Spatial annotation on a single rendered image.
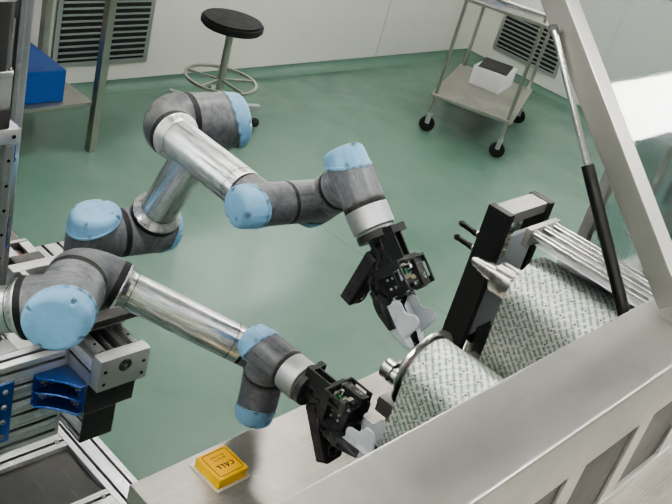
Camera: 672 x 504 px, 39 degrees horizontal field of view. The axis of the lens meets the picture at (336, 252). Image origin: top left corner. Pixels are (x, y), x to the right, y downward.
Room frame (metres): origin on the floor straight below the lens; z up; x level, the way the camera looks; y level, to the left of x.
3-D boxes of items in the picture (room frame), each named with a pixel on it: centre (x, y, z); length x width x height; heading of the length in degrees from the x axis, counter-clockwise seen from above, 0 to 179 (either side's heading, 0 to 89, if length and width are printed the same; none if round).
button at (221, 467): (1.32, 0.09, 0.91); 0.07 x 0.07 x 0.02; 54
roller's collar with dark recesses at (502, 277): (1.53, -0.32, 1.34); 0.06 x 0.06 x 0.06; 54
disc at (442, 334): (1.31, -0.19, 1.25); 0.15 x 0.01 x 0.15; 144
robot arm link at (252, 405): (1.44, 0.06, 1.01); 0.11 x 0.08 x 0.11; 7
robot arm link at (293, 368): (1.38, 0.00, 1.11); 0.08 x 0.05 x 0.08; 144
